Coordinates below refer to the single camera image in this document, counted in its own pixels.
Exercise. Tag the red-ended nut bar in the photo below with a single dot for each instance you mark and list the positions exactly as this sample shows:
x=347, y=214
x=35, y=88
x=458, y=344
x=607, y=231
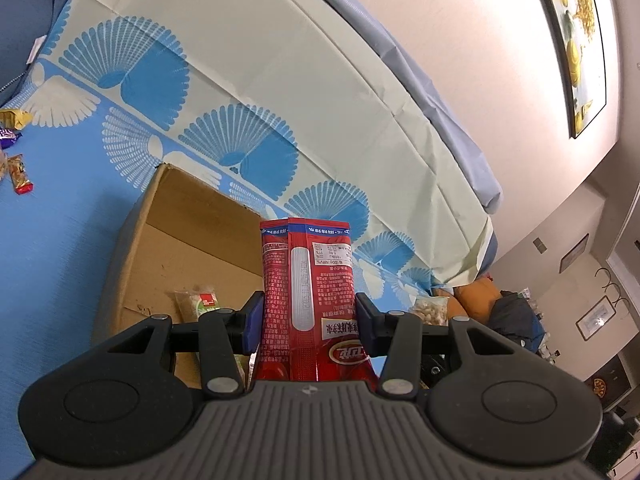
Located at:
x=20, y=175

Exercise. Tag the tall red snack packet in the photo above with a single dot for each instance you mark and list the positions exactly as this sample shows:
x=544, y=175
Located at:
x=305, y=285

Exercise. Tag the clear packet of nuts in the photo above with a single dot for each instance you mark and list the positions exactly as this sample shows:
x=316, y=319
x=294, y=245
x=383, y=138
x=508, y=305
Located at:
x=3, y=165

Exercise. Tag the blue fan-print sheet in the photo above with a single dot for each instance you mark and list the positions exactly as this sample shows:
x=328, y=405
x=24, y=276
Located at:
x=75, y=240

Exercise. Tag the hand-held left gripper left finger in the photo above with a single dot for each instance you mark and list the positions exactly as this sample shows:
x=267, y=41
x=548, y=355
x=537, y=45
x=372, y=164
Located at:
x=251, y=325

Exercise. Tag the grey wall switch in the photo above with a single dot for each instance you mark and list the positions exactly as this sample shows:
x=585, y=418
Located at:
x=539, y=245

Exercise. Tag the white snack packet green label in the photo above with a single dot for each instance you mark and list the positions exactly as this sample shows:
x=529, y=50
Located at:
x=192, y=305

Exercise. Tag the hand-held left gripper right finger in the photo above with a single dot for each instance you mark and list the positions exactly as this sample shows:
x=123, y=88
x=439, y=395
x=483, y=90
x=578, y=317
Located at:
x=364, y=325

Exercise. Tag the framed yellow wall painting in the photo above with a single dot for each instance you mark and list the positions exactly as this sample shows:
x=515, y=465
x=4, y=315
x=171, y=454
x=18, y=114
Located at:
x=575, y=35

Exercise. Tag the clear bag of white snacks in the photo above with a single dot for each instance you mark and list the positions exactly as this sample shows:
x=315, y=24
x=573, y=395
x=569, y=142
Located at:
x=430, y=310

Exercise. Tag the black wall hooks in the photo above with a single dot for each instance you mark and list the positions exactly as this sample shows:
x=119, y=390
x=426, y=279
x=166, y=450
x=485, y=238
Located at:
x=614, y=287

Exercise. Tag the purple snack packet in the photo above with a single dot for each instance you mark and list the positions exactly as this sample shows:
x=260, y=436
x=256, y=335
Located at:
x=9, y=137

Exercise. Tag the dark clothes pile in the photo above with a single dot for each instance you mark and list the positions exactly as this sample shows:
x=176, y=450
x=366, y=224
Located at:
x=515, y=315

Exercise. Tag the cardboard box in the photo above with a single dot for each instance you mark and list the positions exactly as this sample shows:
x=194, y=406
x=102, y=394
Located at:
x=200, y=240

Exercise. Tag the small dark picture frame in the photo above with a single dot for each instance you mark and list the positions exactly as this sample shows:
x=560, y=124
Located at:
x=574, y=254

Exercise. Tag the gold snack packet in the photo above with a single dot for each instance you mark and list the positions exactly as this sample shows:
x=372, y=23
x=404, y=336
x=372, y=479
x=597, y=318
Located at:
x=14, y=118

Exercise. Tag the orange pillow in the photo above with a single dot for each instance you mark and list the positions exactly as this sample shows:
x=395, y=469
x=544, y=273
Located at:
x=480, y=297

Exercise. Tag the black cabinet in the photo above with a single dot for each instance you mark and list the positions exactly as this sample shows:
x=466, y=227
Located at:
x=617, y=380

